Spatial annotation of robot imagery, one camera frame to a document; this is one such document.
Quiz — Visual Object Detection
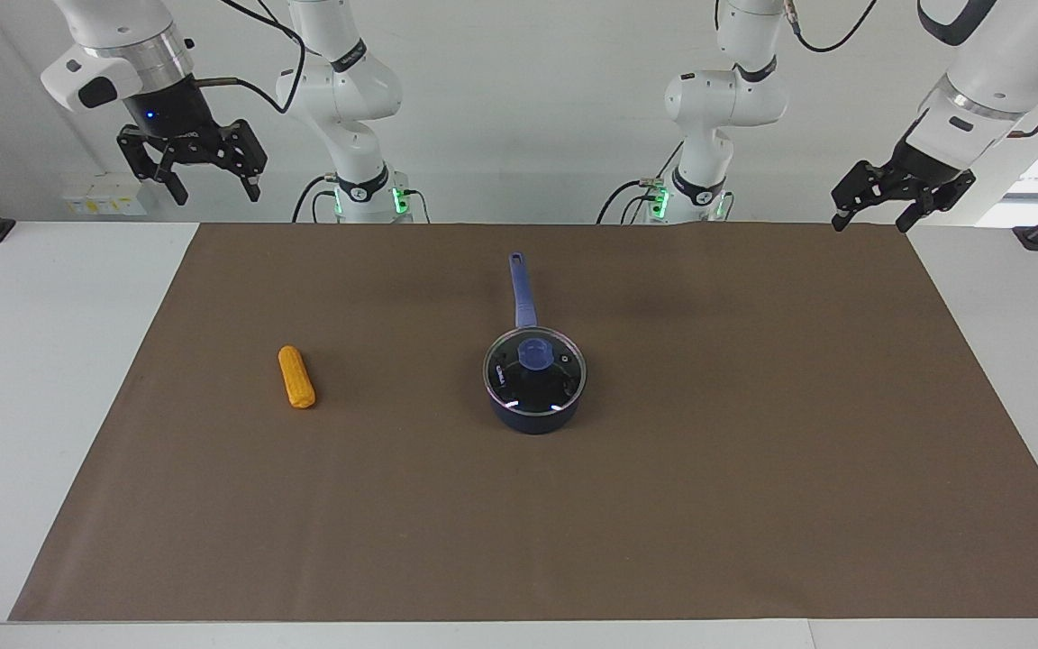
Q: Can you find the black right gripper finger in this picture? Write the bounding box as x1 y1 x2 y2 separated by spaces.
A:
199 119 268 203
116 124 188 206

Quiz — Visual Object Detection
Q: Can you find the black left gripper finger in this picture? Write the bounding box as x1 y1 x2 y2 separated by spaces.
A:
832 160 898 233
896 171 977 233

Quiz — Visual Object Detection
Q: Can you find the yellow corn cob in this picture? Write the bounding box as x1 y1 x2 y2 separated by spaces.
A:
278 345 316 410

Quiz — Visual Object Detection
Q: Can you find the glass lid with blue knob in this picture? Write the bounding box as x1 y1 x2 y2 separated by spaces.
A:
484 328 587 414

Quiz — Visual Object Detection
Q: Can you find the brown table mat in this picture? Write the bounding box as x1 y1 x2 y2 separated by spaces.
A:
7 223 1038 623

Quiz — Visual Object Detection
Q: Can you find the black right base cable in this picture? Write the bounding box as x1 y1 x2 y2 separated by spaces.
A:
291 174 341 224

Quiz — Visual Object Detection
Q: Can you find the black base cable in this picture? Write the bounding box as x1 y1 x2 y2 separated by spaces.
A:
597 177 669 225
291 174 341 224

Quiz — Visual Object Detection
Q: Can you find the white wall socket box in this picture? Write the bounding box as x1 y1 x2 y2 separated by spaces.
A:
62 173 149 217

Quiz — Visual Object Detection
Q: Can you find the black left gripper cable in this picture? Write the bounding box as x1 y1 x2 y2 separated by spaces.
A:
783 0 880 54

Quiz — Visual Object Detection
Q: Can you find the black left base cable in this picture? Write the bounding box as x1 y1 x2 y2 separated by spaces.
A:
597 177 669 225

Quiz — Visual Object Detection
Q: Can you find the dark pot with blue handle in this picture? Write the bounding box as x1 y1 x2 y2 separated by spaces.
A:
483 251 588 436

